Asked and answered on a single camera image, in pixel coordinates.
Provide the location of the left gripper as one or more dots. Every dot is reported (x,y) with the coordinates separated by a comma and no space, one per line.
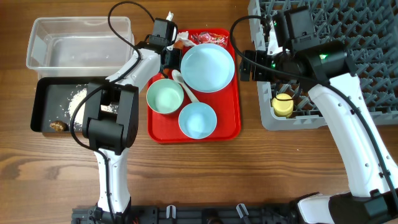
(176,61)

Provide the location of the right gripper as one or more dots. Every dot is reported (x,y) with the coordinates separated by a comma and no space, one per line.
(259,57)

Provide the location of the orange carrot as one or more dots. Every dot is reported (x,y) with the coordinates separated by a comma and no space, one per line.
(172,59)

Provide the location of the yellow cup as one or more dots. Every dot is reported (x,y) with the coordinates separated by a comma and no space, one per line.
(283,105)

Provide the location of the light blue bowl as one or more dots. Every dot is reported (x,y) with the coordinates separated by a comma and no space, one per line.
(197,120)

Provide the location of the white rice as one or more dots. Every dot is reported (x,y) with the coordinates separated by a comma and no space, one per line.
(74,102)

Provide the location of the brown food scrap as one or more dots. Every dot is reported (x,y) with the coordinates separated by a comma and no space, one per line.
(59,126)

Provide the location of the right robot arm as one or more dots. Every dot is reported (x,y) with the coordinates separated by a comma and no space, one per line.
(327,73)

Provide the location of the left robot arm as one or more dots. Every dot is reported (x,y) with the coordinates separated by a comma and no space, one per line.
(111,152)

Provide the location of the grey dishwasher rack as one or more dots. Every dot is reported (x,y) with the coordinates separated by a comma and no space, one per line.
(369,31)

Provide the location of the white spoon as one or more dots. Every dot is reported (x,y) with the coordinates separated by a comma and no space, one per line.
(177,76)

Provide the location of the crumpled white napkin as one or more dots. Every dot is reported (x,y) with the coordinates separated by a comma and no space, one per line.
(182,40)

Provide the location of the light blue plate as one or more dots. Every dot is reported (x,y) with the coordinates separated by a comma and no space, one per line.
(207,68)

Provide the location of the green bowl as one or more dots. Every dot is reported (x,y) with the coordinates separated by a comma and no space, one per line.
(165,96)

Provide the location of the red candy wrapper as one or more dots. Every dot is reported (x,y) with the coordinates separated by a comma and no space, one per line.
(210,38)

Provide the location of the red serving tray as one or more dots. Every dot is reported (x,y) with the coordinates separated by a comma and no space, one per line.
(164,128)

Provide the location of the clear plastic bin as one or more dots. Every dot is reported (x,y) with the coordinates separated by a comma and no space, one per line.
(75,47)

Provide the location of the black tray bin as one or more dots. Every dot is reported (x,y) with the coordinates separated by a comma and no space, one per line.
(52,98)

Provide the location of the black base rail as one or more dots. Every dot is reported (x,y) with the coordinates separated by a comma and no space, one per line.
(266,214)

